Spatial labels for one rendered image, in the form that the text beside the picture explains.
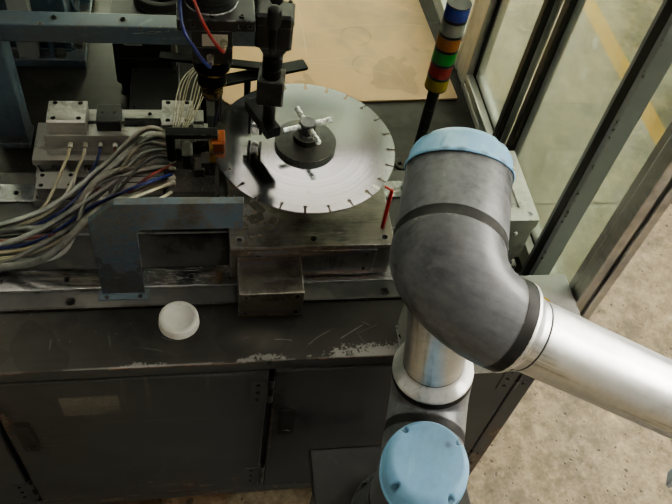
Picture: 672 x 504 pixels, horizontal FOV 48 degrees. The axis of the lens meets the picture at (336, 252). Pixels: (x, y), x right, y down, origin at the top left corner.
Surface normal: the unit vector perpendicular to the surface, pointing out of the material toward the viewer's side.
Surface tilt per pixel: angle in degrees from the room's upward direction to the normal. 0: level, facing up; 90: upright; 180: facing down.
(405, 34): 0
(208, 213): 90
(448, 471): 8
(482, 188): 16
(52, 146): 90
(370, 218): 0
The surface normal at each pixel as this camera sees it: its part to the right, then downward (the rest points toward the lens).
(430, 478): 0.10, -0.51
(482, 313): -0.04, 0.11
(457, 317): -0.35, 0.32
